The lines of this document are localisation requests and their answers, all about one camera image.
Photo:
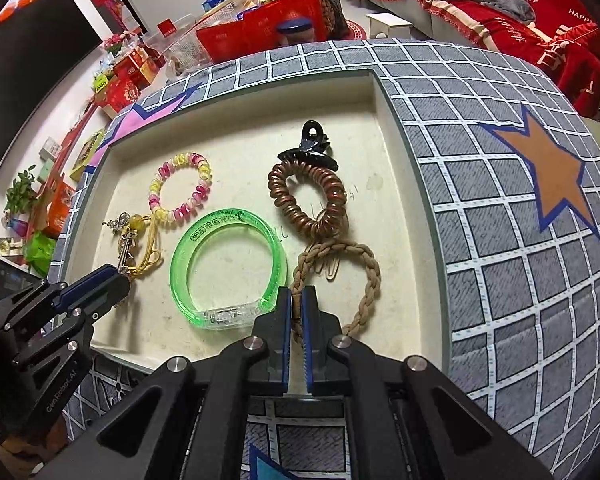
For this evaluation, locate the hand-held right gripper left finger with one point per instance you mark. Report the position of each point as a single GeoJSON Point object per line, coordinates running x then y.
{"type": "Point", "coordinates": [286, 345]}

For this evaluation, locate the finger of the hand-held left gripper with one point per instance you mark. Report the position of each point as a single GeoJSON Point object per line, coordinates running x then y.
{"type": "Point", "coordinates": [110, 296]}
{"type": "Point", "coordinates": [87, 285]}

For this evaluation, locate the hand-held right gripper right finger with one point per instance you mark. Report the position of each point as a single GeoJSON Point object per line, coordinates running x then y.
{"type": "Point", "coordinates": [306, 345]}

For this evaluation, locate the green plastic bangle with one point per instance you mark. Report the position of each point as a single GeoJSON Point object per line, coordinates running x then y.
{"type": "Point", "coordinates": [180, 270]}

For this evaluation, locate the green jewelry tray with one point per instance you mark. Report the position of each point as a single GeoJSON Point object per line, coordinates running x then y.
{"type": "Point", "coordinates": [390, 185]}

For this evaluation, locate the green bag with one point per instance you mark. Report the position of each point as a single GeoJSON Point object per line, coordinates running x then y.
{"type": "Point", "coordinates": [40, 250]}

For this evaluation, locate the orange box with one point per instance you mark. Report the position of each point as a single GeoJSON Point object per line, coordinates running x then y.
{"type": "Point", "coordinates": [60, 210]}

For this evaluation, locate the green potted plant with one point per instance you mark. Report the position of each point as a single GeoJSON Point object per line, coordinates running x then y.
{"type": "Point", "coordinates": [20, 192]}

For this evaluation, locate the green gift box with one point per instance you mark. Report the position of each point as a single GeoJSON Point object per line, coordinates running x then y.
{"type": "Point", "coordinates": [87, 150]}

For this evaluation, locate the black hair claw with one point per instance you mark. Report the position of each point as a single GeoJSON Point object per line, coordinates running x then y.
{"type": "Point", "coordinates": [307, 152]}

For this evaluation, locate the red gift box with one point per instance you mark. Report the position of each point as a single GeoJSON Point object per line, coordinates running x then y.
{"type": "Point", "coordinates": [137, 65]}
{"type": "Point", "coordinates": [125, 95]}

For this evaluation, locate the grey checked star tablecloth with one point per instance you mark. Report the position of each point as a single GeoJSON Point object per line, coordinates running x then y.
{"type": "Point", "coordinates": [505, 285]}

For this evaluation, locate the black television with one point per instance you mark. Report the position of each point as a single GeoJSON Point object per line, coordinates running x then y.
{"type": "Point", "coordinates": [35, 75]}

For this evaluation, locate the pink flower bouquet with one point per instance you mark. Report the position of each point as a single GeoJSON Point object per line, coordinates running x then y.
{"type": "Point", "coordinates": [120, 40]}

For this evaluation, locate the clear plastic container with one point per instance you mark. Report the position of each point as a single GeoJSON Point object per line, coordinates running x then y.
{"type": "Point", "coordinates": [180, 45]}

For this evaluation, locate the red basket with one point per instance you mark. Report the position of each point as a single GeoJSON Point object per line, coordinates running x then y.
{"type": "Point", "coordinates": [260, 30]}

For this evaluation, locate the blue lid jar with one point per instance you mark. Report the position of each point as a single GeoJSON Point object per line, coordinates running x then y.
{"type": "Point", "coordinates": [295, 27]}

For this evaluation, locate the small white stool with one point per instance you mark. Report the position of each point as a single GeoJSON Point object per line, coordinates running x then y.
{"type": "Point", "coordinates": [387, 22]}

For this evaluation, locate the red sofa blanket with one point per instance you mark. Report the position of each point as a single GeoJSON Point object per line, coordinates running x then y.
{"type": "Point", "coordinates": [530, 20]}

